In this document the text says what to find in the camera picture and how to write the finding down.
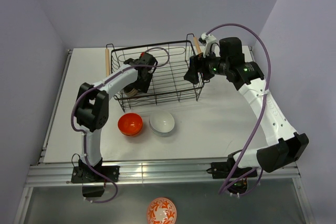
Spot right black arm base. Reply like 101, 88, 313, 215
206, 161, 258, 195

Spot black wire dish rack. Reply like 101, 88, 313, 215
107, 33, 207, 111

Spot orange white patterned bowl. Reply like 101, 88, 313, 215
146, 197, 177, 224

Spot black white patterned bowl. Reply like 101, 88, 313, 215
130, 96, 144, 100

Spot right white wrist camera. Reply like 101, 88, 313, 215
198, 33, 217, 57

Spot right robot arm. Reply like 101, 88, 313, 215
184, 34, 309, 177

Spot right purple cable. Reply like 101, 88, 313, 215
206, 23, 271, 195

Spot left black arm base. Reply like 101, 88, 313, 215
71, 166, 120, 198

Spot purple cable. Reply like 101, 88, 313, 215
70, 47, 170, 204
206, 23, 271, 195

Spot aluminium mounting rail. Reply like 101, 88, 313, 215
24, 157, 301, 188

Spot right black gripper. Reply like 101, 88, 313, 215
184, 47, 229, 84

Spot brown bowl beige inside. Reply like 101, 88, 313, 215
123, 83, 139, 97

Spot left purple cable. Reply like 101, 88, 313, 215
70, 47, 170, 204

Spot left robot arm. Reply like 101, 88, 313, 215
71, 52, 158, 182

